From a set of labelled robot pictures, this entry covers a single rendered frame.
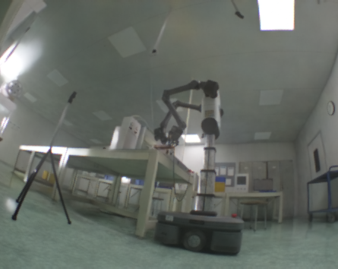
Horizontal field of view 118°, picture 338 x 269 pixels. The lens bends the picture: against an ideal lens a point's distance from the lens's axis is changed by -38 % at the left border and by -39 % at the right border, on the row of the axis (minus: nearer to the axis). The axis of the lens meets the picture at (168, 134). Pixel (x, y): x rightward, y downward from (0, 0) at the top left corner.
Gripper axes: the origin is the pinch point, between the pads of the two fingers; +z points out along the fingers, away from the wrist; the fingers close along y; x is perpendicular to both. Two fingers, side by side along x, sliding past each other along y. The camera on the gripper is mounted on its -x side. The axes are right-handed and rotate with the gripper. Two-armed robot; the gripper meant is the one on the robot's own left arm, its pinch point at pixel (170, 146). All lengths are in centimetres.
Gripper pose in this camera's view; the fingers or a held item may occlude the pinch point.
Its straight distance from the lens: 163.8
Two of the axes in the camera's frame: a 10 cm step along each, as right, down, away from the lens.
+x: 6.8, 3.8, -6.2
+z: -5.6, 8.2, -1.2
